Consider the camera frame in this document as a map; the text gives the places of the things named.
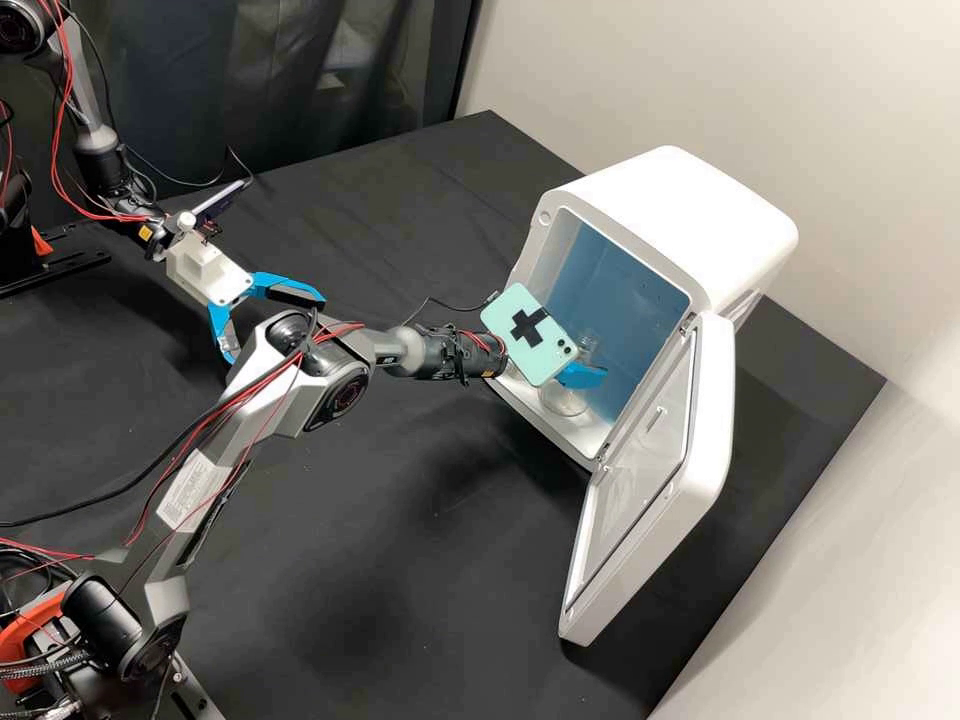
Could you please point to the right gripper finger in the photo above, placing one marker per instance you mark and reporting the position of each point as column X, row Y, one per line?
column 585, row 375

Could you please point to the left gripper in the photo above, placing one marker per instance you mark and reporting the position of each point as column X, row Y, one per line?
column 206, row 274

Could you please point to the clear flask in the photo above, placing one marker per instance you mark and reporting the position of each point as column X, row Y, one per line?
column 564, row 405

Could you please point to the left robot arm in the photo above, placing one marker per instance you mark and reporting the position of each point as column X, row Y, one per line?
column 94, row 142

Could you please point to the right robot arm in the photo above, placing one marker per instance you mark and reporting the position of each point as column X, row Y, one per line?
column 270, row 382

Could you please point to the incubator door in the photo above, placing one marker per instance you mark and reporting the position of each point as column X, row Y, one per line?
column 705, row 450

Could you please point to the white incubator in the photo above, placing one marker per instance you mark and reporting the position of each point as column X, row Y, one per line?
column 720, row 217

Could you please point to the right wrist camera phone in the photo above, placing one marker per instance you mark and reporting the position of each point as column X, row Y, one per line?
column 525, row 334

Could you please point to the wrist camera phone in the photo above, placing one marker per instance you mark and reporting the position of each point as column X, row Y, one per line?
column 525, row 334
column 225, row 196

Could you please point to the left wrist camera phone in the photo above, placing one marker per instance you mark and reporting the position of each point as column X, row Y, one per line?
column 225, row 196

